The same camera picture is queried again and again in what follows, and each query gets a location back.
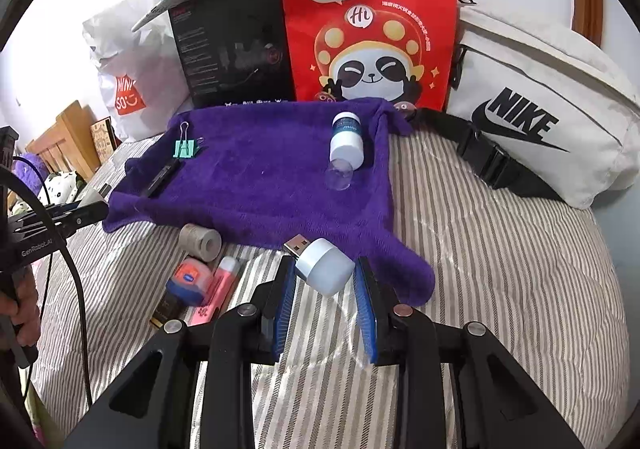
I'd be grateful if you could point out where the white waist bag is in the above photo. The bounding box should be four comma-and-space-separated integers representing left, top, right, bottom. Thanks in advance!
407, 0, 640, 210

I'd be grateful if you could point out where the red paper bag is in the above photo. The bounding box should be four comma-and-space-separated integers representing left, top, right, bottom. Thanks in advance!
276, 0, 458, 114

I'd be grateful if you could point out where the black cardboard box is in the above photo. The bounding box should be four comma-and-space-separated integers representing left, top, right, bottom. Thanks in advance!
131, 0, 297, 110

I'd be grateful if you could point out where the white plug-in night light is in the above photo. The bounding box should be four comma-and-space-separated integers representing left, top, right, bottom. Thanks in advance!
283, 233, 357, 299

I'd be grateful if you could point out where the brown wooden door frame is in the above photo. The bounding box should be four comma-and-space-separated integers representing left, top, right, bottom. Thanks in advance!
570, 0, 605, 52

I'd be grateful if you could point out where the wooden headboard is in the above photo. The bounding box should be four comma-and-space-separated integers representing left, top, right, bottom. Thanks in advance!
25, 100, 101, 182

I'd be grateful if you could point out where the green binder clip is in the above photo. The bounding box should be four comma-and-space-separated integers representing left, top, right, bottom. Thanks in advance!
172, 121, 206, 160

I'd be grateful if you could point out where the white plastic bag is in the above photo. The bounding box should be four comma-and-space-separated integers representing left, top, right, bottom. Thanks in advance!
82, 0, 193, 144

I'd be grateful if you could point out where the black stick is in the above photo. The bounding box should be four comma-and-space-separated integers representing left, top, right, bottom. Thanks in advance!
143, 159, 182, 197

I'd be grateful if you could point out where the framed picture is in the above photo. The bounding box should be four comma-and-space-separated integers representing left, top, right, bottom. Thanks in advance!
90, 116, 118, 167

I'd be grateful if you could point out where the white tape roll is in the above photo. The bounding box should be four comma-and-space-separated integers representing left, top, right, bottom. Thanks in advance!
179, 223, 223, 261

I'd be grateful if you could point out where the clear plastic cap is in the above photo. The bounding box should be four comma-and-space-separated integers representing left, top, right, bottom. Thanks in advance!
324, 159, 355, 192

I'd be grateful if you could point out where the black gold tube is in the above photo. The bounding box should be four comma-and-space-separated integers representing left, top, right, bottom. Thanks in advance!
149, 293, 188, 330

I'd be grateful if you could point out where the purple towel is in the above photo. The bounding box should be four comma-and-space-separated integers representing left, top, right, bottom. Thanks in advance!
102, 98, 435, 306

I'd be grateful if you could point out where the purple fuzzy cloth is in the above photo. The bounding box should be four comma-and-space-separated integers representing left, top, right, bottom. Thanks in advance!
12, 151, 48, 202

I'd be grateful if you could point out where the person's left hand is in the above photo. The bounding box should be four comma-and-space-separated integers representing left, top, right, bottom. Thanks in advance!
0, 269, 41, 345

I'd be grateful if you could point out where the white bottle blue label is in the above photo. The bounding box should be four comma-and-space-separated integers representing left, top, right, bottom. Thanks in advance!
328, 111, 367, 170

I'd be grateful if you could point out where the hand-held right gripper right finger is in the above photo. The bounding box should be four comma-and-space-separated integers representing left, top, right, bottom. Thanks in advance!
354, 256, 586, 449

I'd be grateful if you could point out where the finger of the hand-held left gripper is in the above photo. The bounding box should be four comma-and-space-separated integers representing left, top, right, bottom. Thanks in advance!
12, 199, 98, 225
20, 201, 110, 241

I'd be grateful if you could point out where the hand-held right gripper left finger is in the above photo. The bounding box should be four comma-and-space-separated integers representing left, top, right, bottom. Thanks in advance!
65, 256, 297, 449

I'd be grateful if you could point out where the blue balm tin orange label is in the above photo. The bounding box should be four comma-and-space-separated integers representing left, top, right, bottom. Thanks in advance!
166, 257, 217, 307

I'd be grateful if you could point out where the striped quilt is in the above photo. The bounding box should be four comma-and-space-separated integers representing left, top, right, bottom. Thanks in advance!
25, 129, 628, 449

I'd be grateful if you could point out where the pink correction pen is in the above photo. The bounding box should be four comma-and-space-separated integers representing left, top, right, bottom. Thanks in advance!
187, 256, 242, 327

